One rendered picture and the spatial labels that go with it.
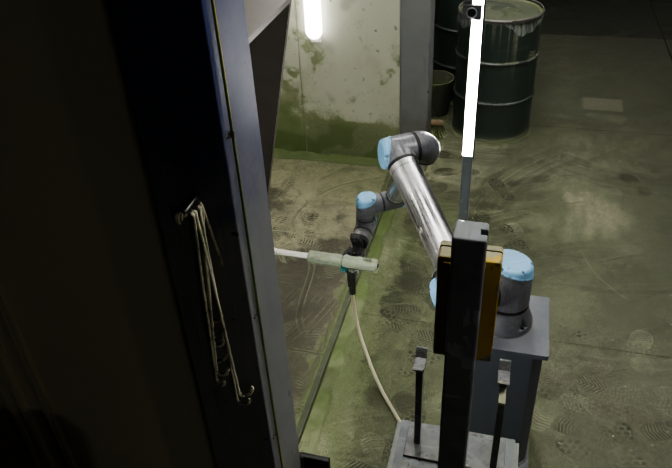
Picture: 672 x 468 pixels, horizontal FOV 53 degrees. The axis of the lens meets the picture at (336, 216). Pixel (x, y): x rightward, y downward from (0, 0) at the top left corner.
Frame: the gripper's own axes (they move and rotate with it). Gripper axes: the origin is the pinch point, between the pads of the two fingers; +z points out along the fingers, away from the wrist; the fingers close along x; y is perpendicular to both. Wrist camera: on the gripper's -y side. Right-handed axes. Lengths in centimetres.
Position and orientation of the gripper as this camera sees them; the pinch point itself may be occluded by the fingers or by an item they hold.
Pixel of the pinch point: (349, 268)
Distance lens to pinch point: 290.9
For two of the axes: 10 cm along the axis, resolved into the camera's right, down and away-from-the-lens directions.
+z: -2.5, 6.2, -7.4
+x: -9.7, -1.3, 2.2
